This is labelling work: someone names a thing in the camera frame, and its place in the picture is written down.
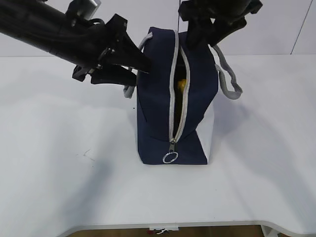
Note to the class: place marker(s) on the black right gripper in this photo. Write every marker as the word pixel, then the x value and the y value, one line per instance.
pixel 224 16

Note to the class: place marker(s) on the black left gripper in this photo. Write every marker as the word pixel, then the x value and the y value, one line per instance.
pixel 114 49

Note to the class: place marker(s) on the yellow pear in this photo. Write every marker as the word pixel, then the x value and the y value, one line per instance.
pixel 181 84

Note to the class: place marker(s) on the navy blue lunch bag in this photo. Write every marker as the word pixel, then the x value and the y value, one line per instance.
pixel 175 128

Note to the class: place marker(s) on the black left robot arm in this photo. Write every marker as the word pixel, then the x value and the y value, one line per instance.
pixel 36 23

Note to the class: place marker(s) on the white tag under table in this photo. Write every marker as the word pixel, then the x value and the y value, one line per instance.
pixel 161 230

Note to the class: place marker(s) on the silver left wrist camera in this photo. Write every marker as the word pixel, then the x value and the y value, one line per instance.
pixel 84 9

